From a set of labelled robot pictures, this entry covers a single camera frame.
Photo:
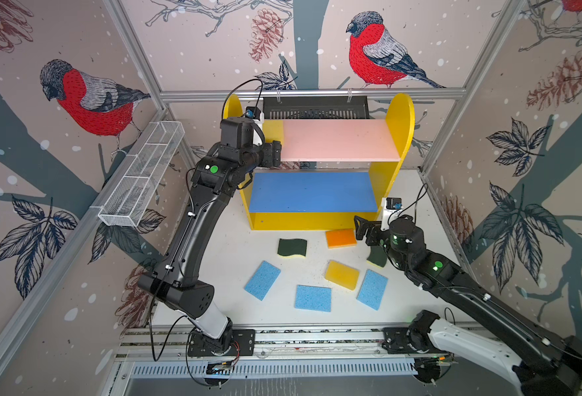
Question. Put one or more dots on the black perforated metal tray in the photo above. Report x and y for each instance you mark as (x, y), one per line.
(319, 108)

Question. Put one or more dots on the left blue sponge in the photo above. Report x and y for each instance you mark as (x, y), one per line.
(262, 280)

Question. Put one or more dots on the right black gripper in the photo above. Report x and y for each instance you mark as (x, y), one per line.
(374, 230)

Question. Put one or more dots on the yellow orange-tinted sponge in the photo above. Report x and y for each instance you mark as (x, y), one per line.
(342, 275)

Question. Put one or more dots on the right blue sponge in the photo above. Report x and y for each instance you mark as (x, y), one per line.
(372, 289)

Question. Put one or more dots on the horizontal aluminium frame bar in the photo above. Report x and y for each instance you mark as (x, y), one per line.
(416, 93)

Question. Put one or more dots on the yellow shelf unit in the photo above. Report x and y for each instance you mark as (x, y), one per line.
(370, 153)

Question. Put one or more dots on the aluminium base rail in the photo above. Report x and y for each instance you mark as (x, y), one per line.
(281, 342)

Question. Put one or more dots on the dark green wavy sponge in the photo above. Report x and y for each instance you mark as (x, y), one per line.
(292, 248)
(377, 256)

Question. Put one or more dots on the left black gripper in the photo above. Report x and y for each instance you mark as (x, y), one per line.
(271, 154)

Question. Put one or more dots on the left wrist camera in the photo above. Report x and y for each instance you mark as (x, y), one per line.
(253, 112)

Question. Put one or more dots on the white wire mesh basket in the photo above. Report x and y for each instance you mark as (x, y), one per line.
(135, 190)

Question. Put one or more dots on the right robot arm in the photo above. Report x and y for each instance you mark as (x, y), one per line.
(533, 359)

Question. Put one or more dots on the orange sponge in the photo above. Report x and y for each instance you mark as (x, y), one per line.
(340, 238)

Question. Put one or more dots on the blue sponge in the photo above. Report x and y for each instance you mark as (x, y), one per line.
(313, 298)
(372, 289)
(262, 280)

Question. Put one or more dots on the middle blue sponge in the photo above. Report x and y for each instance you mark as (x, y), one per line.
(313, 298)

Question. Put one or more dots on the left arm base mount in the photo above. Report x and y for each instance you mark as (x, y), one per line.
(234, 343)

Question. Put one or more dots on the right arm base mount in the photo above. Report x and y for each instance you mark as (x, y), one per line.
(406, 341)

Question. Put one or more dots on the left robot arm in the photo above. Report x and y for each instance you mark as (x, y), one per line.
(175, 281)

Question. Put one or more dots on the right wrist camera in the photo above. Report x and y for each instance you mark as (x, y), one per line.
(391, 205)

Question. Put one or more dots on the plain yellow sponge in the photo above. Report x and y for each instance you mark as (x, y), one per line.
(273, 131)

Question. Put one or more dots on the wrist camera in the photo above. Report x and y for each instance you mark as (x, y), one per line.
(253, 112)
(391, 205)

